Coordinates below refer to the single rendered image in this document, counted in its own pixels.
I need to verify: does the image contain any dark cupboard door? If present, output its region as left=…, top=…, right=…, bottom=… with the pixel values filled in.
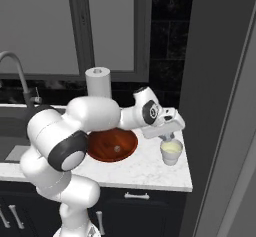
left=0, top=182, right=16, bottom=237
left=13, top=184, right=64, bottom=237

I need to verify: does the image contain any glass of lemonade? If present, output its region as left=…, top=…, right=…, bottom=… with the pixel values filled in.
left=159, top=138, right=184, bottom=167

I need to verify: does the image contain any white paper towel roll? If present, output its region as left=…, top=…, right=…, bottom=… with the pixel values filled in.
left=84, top=66, right=113, bottom=99

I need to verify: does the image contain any dark sink basin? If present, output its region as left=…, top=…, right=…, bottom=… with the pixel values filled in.
left=0, top=105, right=68, bottom=164

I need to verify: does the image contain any grey curved tap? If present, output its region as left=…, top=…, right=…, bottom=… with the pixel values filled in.
left=0, top=50, right=43, bottom=109

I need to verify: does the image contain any brown wooden bowl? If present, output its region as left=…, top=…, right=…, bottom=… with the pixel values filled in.
left=85, top=127, right=139, bottom=164

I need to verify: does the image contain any dark drawer front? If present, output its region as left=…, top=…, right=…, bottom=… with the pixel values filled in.
left=99, top=187, right=187, bottom=237

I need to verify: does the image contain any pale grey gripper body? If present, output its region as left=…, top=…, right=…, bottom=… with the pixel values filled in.
left=142, top=110, right=187, bottom=140

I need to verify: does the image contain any grey framed window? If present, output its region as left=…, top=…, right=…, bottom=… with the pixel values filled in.
left=0, top=0, right=155, bottom=83

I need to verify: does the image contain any silver drawer handle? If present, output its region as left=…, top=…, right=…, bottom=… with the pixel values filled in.
left=123, top=191, right=151, bottom=201

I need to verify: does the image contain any silver cupboard handle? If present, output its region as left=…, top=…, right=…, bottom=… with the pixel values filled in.
left=0, top=207, right=11, bottom=229
left=95, top=210, right=106, bottom=236
left=7, top=204, right=25, bottom=231

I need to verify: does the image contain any dark grey fridge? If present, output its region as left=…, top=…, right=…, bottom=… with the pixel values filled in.
left=178, top=0, right=256, bottom=237

